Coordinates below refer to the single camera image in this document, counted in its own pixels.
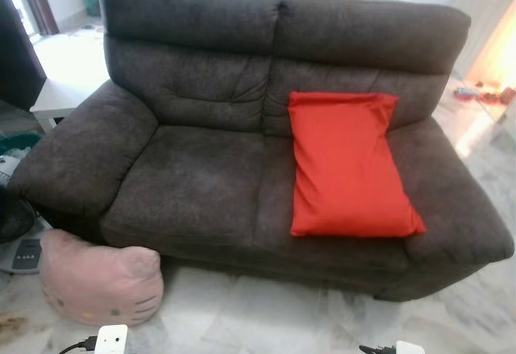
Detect dark brown door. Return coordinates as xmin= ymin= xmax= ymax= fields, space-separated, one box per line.
xmin=0 ymin=0 xmax=48 ymax=114

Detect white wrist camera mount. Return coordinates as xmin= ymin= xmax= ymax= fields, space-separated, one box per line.
xmin=94 ymin=323 xmax=129 ymax=354
xmin=394 ymin=339 xmax=427 ymax=354

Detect black floor fan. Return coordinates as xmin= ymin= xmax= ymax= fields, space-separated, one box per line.
xmin=0 ymin=180 xmax=46 ymax=277

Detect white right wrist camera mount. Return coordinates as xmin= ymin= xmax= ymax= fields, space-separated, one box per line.
xmin=394 ymin=339 xmax=427 ymax=354

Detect teal plastic basket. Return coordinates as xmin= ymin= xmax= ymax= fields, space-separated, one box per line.
xmin=0 ymin=131 xmax=42 ymax=158

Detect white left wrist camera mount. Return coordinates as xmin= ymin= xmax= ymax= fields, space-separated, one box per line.
xmin=94 ymin=323 xmax=129 ymax=354

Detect dark brown fabric sofa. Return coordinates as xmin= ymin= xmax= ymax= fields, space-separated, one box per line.
xmin=7 ymin=0 xmax=515 ymax=303

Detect light wooden cabinet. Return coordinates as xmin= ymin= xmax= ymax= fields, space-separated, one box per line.
xmin=447 ymin=0 xmax=516 ymax=114

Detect red pillow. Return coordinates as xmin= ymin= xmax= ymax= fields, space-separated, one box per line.
xmin=287 ymin=90 xmax=427 ymax=239

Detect white low table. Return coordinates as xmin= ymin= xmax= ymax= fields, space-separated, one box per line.
xmin=30 ymin=27 xmax=114 ymax=134

